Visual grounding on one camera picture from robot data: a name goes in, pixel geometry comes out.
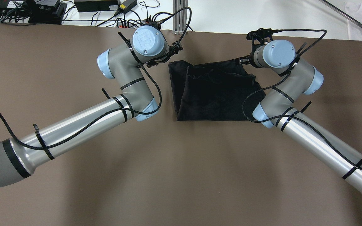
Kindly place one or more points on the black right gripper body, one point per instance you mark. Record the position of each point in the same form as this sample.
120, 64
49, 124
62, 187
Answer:
245, 60

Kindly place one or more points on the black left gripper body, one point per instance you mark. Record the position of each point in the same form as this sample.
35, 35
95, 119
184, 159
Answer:
151, 64

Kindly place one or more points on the black printed t-shirt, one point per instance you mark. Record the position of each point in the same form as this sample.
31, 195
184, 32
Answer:
217, 91

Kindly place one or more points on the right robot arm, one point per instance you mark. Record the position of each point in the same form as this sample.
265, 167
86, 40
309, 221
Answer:
309, 110

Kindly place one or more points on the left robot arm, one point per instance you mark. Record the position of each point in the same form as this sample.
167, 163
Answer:
125, 63

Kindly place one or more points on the black power adapter brick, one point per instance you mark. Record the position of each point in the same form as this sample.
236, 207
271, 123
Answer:
96, 5

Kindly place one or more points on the metal rod with hook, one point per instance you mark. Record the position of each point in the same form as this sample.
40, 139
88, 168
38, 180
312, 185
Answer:
342, 13

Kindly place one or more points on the brown table mat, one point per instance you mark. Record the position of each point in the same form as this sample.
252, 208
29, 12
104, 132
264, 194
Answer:
156, 172

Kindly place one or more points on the white cloth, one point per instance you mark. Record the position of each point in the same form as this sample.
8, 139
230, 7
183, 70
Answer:
354, 9

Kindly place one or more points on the aluminium vertical post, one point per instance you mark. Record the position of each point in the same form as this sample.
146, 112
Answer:
180, 18

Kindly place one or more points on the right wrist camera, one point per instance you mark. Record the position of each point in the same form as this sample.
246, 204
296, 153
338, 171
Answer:
260, 37

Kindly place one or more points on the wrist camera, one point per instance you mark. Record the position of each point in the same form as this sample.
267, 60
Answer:
151, 22
260, 37

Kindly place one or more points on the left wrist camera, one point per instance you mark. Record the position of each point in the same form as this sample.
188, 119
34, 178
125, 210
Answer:
151, 22

